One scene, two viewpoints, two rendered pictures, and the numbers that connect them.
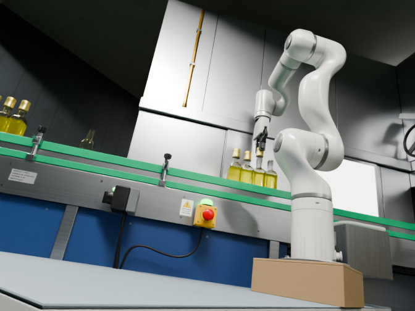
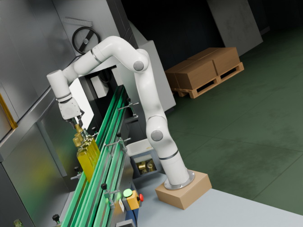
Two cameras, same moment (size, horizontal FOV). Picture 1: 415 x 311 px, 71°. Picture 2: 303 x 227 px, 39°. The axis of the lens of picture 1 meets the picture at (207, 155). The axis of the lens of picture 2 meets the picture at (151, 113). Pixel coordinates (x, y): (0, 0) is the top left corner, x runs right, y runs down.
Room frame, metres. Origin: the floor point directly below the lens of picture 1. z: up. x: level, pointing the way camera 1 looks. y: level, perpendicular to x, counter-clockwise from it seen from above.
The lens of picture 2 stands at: (0.13, 1.76, 2.04)
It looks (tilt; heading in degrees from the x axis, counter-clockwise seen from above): 19 degrees down; 290
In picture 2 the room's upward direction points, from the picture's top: 21 degrees counter-clockwise
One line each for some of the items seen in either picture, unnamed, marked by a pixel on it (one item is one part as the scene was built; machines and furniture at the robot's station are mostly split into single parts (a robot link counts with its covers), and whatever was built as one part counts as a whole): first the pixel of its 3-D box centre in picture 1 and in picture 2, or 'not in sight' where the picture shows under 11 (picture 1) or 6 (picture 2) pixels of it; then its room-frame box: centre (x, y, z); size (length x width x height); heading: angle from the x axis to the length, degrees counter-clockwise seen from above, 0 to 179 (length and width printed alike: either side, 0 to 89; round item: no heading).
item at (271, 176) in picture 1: (268, 192); (93, 152); (1.28, -0.30, 1.16); 0.06 x 0.06 x 0.21; 10
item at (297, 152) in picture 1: (301, 165); (160, 138); (0.87, -0.30, 1.14); 0.19 x 0.12 x 0.24; 102
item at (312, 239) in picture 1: (312, 232); (174, 167); (0.87, -0.34, 0.93); 0.19 x 0.19 x 0.18
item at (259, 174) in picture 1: (257, 189); (91, 156); (1.27, -0.25, 1.16); 0.06 x 0.06 x 0.21; 9
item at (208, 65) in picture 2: not in sight; (202, 70); (1.38, -4.69, 0.19); 1.11 x 0.80 x 0.39; 51
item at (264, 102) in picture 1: (264, 104); (58, 83); (1.28, -0.25, 1.62); 0.09 x 0.08 x 0.13; 102
